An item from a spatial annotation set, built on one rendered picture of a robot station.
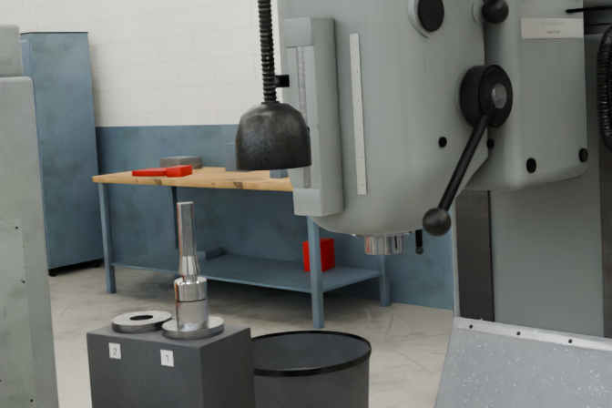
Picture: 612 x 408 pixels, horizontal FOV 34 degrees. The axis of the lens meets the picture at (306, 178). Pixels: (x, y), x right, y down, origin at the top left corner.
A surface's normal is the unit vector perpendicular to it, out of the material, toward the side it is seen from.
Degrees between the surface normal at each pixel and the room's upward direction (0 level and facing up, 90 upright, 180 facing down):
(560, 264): 90
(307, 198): 90
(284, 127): 72
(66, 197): 90
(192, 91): 90
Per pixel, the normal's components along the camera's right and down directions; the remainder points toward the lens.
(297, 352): 0.04, 0.03
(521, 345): -0.63, -0.35
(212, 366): 0.84, 0.00
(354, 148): -0.68, 0.11
